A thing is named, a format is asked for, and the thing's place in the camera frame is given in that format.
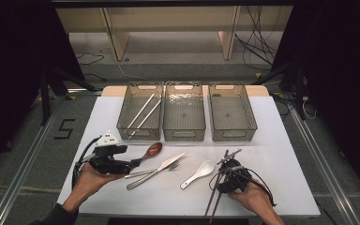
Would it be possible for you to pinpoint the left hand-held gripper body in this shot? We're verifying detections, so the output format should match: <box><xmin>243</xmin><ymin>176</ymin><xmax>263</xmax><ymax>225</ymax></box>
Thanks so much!
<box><xmin>88</xmin><ymin>130</ymin><xmax>133</xmax><ymax>176</ymax></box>

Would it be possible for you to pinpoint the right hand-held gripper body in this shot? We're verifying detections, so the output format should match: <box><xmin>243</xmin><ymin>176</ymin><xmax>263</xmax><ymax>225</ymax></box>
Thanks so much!
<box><xmin>215</xmin><ymin>148</ymin><xmax>253</xmax><ymax>195</ymax></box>

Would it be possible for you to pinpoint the brown wooden spoon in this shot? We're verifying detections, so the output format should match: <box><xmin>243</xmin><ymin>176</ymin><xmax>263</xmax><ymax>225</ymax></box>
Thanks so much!
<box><xmin>135</xmin><ymin>142</ymin><xmax>164</xmax><ymax>165</ymax></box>

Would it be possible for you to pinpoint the white ceramic spoon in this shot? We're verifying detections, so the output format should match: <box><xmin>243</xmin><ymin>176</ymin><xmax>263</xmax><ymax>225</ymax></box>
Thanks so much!
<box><xmin>180</xmin><ymin>159</ymin><xmax>216</xmax><ymax>190</ymax></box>

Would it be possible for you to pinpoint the silver metal table knife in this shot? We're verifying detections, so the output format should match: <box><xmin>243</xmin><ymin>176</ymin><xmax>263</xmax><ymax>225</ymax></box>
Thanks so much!
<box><xmin>126</xmin><ymin>152</ymin><xmax>188</xmax><ymax>191</ymax></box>

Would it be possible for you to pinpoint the transparent grey plastic bin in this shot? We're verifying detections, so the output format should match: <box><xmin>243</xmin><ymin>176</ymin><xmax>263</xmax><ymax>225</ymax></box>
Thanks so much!
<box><xmin>162</xmin><ymin>81</ymin><xmax>207</xmax><ymax>143</ymax></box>
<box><xmin>208</xmin><ymin>82</ymin><xmax>259</xmax><ymax>143</ymax></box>
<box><xmin>115</xmin><ymin>82</ymin><xmax>164</xmax><ymax>142</ymax></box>

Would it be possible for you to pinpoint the person's right hand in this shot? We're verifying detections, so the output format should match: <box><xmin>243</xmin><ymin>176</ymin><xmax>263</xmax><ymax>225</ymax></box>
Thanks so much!
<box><xmin>227</xmin><ymin>178</ymin><xmax>277</xmax><ymax>217</ymax></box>

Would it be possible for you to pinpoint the person's left hand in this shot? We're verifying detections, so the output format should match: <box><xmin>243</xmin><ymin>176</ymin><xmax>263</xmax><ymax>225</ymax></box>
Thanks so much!
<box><xmin>71</xmin><ymin>162</ymin><xmax>125</xmax><ymax>209</ymax></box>

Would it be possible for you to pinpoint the black metal stand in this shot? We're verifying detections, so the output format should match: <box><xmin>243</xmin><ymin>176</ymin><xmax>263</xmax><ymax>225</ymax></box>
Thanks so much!
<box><xmin>252</xmin><ymin>59</ymin><xmax>308</xmax><ymax>121</ymax></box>
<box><xmin>38</xmin><ymin>65</ymin><xmax>98</xmax><ymax>126</ymax></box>

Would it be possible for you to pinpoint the black curtain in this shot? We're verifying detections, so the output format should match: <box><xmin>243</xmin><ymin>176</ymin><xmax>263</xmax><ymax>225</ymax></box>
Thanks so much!
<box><xmin>0</xmin><ymin>0</ymin><xmax>86</xmax><ymax>179</ymax></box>
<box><xmin>270</xmin><ymin>0</ymin><xmax>360</xmax><ymax>204</ymax></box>

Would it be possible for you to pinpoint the light wooden desk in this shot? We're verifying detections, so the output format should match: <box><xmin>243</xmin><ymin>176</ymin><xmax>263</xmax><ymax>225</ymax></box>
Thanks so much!
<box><xmin>55</xmin><ymin>5</ymin><xmax>294</xmax><ymax>62</ymax></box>

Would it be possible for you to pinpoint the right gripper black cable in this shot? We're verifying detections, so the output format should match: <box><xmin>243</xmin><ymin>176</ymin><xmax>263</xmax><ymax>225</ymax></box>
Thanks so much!
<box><xmin>208</xmin><ymin>167</ymin><xmax>278</xmax><ymax>207</ymax></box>

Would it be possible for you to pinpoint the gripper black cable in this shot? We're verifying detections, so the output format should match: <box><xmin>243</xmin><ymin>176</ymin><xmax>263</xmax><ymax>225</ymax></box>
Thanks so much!
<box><xmin>71</xmin><ymin>135</ymin><xmax>102</xmax><ymax>190</ymax></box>
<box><xmin>208</xmin><ymin>167</ymin><xmax>278</xmax><ymax>207</ymax></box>

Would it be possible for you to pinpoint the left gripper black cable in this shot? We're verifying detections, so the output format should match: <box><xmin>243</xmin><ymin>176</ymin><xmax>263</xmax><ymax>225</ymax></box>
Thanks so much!
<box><xmin>71</xmin><ymin>135</ymin><xmax>102</xmax><ymax>190</ymax></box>

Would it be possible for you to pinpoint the short aluminium floor rail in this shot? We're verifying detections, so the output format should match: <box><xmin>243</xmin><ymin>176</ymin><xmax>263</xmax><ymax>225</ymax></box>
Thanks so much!
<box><xmin>66</xmin><ymin>87</ymin><xmax>104</xmax><ymax>97</ymax></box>

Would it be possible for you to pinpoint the thin white floor cable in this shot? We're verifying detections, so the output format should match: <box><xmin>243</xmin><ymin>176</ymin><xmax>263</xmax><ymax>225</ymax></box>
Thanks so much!
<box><xmin>114</xmin><ymin>59</ymin><xmax>148</xmax><ymax>82</ymax></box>

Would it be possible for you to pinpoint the long aluminium floor rail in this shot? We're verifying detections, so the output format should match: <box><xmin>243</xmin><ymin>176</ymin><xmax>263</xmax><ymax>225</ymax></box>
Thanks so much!
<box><xmin>289</xmin><ymin>104</ymin><xmax>360</xmax><ymax>225</ymax></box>
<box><xmin>0</xmin><ymin>102</ymin><xmax>62</xmax><ymax>225</ymax></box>

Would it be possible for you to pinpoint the thin black floor cable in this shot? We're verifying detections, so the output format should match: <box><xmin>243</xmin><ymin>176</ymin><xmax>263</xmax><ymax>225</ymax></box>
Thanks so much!
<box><xmin>75</xmin><ymin>51</ymin><xmax>107</xmax><ymax>83</ymax></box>

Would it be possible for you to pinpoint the white plug with cable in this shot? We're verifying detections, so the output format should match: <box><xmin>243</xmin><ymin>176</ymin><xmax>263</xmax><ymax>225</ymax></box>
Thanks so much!
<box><xmin>301</xmin><ymin>96</ymin><xmax>318</xmax><ymax>121</ymax></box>

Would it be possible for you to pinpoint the bundle of black cables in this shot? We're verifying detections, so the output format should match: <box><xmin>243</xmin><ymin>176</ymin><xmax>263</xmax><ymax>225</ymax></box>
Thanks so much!
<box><xmin>233</xmin><ymin>5</ymin><xmax>283</xmax><ymax>72</ymax></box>

